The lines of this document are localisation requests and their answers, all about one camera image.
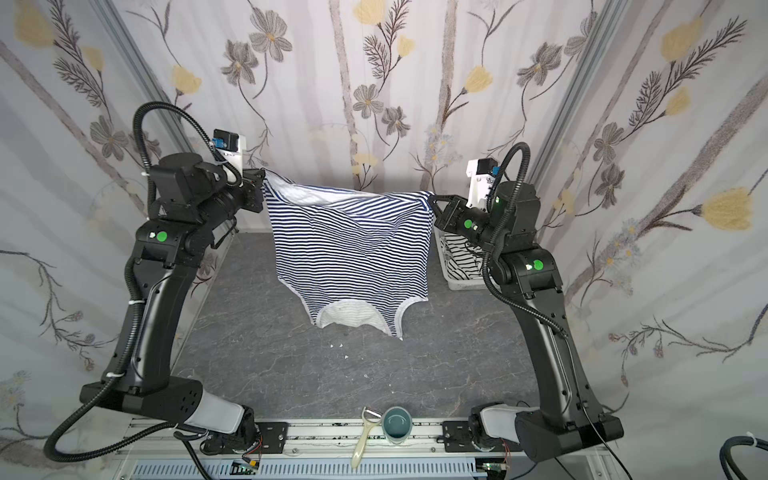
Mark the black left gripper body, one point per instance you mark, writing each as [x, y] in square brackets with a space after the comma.
[253, 191]

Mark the blue white striped tank top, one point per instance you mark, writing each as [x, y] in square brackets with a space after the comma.
[353, 258]

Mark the aluminium mounting rail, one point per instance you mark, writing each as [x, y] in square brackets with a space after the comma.
[436, 448]

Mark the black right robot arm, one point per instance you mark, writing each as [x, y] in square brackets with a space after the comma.
[525, 277]

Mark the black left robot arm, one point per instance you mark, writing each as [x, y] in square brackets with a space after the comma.
[194, 199]

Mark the cream handled peeler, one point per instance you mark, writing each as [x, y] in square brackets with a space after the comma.
[370, 419]

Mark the black white striped tank top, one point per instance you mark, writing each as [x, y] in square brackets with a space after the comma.
[462, 261]

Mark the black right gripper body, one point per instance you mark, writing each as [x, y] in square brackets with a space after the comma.
[444, 212]

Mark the teal ceramic cup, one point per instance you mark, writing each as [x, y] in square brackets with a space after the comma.
[397, 424]

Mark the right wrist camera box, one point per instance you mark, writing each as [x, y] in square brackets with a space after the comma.
[481, 173]

